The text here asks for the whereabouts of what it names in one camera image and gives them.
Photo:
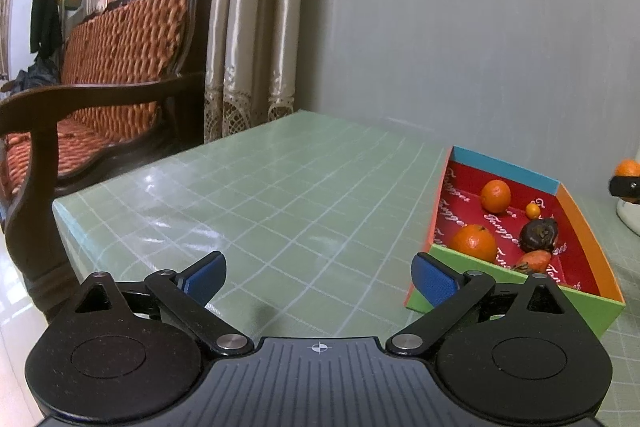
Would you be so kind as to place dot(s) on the medium orange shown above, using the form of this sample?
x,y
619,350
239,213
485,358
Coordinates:
x,y
495,196

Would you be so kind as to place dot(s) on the white thermos jug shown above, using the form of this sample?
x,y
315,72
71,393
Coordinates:
x,y
629,214

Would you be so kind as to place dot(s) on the dark clothes pile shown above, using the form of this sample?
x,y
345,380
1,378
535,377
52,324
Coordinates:
x,y
35,74

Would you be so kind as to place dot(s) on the green checked tablecloth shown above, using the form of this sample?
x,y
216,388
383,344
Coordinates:
x,y
300,207

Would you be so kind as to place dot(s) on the wooden sofa with woven cushion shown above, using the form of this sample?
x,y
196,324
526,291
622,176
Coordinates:
x,y
115,57

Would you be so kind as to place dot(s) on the rough dark fruit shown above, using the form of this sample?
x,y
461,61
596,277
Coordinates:
x,y
539,234

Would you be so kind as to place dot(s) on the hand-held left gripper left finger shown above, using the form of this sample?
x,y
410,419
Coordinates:
x,y
206,278

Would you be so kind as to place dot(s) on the beige lace curtain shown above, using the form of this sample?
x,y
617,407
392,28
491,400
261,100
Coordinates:
x,y
250,7

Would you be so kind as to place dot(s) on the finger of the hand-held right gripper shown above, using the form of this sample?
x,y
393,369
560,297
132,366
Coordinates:
x,y
625,187

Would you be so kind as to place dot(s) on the black hanging coat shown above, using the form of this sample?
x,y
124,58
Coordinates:
x,y
45,7

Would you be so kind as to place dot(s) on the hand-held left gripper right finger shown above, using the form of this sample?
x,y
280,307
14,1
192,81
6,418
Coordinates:
x,y
434,279

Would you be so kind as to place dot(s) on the tiny kumquat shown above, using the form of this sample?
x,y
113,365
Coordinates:
x,y
533,209

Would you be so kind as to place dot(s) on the colourful cardboard box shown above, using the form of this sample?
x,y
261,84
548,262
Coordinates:
x,y
505,227

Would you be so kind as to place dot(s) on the large carrot chunk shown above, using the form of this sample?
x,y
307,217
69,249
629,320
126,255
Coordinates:
x,y
535,261

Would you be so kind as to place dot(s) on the large orange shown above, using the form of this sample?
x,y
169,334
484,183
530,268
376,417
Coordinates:
x,y
474,242

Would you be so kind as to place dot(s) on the small orange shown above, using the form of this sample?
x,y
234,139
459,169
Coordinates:
x,y
627,168

